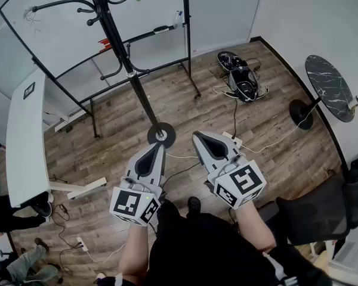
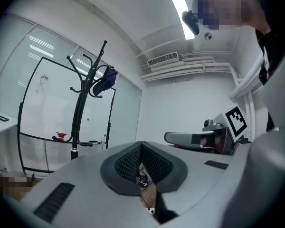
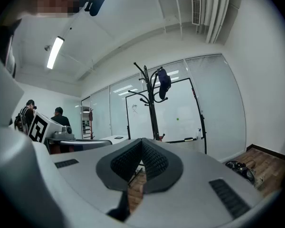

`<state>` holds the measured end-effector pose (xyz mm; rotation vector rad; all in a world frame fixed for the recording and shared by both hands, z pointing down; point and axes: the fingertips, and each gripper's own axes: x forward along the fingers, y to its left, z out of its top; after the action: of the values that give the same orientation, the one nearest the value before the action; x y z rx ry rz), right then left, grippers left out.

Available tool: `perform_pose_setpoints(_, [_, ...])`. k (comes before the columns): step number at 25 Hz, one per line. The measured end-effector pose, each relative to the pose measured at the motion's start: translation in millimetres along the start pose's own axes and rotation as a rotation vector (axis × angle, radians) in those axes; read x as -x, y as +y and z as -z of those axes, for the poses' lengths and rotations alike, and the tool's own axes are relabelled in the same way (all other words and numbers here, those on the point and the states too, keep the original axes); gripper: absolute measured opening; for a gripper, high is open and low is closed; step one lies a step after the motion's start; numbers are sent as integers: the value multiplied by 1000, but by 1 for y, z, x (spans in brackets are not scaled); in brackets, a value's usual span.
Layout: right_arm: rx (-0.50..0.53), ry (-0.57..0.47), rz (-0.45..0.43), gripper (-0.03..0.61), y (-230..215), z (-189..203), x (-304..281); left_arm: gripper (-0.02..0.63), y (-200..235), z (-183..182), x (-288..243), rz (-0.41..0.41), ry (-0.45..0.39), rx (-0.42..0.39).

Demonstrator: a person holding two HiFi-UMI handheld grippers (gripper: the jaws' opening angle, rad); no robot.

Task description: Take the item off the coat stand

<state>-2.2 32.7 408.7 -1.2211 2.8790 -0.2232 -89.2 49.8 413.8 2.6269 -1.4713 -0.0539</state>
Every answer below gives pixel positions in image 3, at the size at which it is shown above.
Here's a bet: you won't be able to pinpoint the dark red coat stand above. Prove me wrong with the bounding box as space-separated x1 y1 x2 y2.
88 108 96 140

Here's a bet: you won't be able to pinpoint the white ceiling air vent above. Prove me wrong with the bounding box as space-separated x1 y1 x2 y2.
190 0 202 26

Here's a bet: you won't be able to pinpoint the white ceiling pipes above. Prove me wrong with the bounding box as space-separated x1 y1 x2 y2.
205 0 229 44

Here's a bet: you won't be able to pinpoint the black metal coat rack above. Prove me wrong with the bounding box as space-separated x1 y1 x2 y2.
127 62 169 142

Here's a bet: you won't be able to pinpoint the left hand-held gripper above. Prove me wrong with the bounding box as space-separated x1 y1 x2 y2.
28 111 114 152

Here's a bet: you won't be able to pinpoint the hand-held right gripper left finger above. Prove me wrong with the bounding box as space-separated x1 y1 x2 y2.
49 138 144 216

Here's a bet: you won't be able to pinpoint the white desk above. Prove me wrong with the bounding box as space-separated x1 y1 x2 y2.
99 134 130 145

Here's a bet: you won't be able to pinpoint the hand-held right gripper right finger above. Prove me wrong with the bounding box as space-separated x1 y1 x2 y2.
123 138 266 228

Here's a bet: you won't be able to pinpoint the black shoe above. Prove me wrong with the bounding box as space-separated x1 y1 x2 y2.
239 167 257 183

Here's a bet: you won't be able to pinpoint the long ceiling light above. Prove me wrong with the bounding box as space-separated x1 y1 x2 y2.
47 36 65 70

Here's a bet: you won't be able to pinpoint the black slipper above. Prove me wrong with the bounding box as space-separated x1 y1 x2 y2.
225 160 247 173

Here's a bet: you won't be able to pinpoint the white sneaker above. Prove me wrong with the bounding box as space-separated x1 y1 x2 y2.
253 176 265 190

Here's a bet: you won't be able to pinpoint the navy blue cap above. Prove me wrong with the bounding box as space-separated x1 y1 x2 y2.
157 68 172 100

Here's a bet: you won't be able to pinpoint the black head-mounted camera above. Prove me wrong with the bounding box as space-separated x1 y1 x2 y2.
84 0 108 17

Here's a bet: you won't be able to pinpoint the black framed whiteboard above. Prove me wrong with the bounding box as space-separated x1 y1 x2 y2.
125 77 208 154

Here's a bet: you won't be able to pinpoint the person's head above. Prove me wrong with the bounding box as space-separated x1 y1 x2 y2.
19 0 91 19

